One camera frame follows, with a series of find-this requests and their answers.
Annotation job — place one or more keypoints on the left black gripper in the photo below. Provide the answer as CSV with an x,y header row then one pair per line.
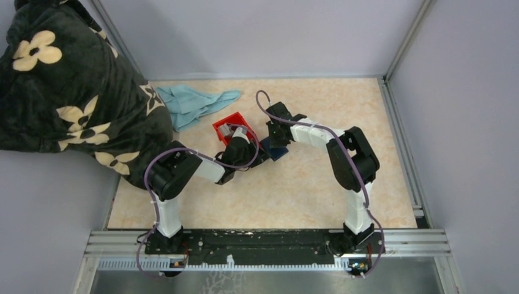
x,y
253,150

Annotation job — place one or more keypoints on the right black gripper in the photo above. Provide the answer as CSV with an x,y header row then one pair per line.
x,y
275,143

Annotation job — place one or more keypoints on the aluminium frame post right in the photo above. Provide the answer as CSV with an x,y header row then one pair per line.
x,y
411,34

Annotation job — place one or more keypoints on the aluminium frame post left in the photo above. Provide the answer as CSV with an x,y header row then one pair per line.
x,y
115,34

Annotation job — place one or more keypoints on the cards stack in bin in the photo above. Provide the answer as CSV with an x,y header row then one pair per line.
x,y
226,130

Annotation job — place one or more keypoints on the navy leather card holder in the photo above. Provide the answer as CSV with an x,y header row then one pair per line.
x,y
273,153

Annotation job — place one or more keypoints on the red plastic bin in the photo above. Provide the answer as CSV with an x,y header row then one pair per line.
x,y
235,120

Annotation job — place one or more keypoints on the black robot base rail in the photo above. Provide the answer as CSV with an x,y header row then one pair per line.
x,y
268,249

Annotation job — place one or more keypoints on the light blue cloth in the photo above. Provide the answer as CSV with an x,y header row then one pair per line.
x,y
187,105

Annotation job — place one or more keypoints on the black floral fleece blanket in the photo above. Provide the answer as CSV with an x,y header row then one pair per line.
x,y
64,87

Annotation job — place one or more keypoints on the aluminium frame post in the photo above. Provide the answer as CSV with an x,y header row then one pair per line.
x,y
411,34
115,34

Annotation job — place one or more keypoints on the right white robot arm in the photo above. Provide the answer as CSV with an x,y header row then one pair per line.
x,y
354,163

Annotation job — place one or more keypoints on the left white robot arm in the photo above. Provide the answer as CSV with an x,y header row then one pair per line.
x,y
172,171

